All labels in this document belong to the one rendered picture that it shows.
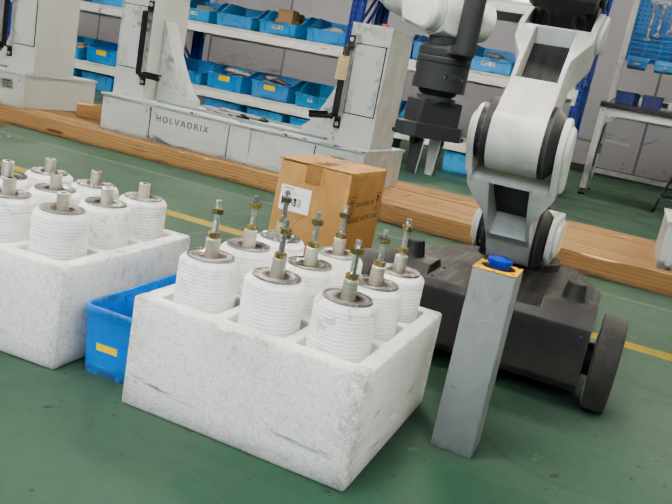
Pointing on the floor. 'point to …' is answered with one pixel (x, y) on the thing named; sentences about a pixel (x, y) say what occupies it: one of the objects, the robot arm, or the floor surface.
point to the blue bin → (114, 329)
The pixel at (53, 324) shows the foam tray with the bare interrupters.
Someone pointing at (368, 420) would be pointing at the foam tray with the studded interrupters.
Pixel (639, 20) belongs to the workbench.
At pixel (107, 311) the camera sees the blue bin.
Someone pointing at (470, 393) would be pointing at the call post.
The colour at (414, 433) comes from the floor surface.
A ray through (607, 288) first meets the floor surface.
